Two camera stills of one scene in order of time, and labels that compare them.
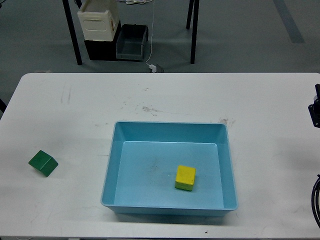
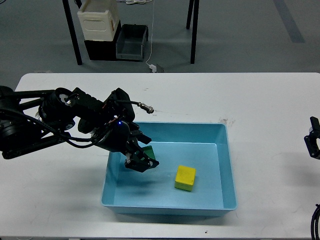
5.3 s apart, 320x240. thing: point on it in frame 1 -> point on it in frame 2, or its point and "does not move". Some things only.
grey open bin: [129, 44] does not move
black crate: [102, 50] does not move
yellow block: [185, 178] does not move
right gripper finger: [314, 109] -> [311, 140]
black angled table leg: [189, 14] does not move
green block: [43, 163] -> [148, 150]
